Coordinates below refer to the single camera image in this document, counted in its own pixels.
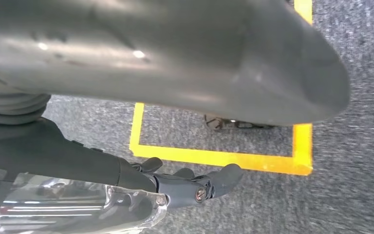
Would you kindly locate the black robot foot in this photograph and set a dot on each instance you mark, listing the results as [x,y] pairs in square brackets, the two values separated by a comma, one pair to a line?
[214,123]

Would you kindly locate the yellow floor tape rectangle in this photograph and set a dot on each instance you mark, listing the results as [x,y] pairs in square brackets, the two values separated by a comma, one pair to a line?
[222,158]

